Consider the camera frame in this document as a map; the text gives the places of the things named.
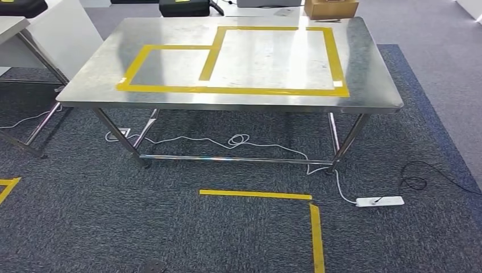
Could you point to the yellow floor tape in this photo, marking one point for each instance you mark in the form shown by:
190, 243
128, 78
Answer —
317, 241
9, 184
256, 194

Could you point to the grey card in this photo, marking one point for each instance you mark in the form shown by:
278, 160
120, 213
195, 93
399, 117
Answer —
284, 12

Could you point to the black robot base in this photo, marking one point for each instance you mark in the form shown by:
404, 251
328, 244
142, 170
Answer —
152, 266

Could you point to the white cabinet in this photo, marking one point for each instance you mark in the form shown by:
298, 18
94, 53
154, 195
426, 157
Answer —
470, 7

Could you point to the yellow tape on workbench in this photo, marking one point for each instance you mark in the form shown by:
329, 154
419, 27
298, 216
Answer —
226, 90

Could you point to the floor socket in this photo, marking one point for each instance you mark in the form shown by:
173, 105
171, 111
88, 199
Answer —
123, 132

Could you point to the brown cardboard box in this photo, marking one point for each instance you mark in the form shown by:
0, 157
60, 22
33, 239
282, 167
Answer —
331, 9

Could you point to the grey desk metal legs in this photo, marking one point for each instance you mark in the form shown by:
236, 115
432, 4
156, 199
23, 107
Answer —
11, 26

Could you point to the white table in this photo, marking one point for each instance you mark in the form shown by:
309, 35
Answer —
248, 11

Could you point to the black carry case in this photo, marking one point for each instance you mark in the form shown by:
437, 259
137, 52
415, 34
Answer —
184, 7

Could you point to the black bag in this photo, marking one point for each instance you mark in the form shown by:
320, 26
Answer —
22, 7

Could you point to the stainless steel workbench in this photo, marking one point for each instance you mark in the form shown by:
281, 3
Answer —
94, 86

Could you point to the white power strip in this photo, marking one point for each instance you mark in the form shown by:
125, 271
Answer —
380, 201

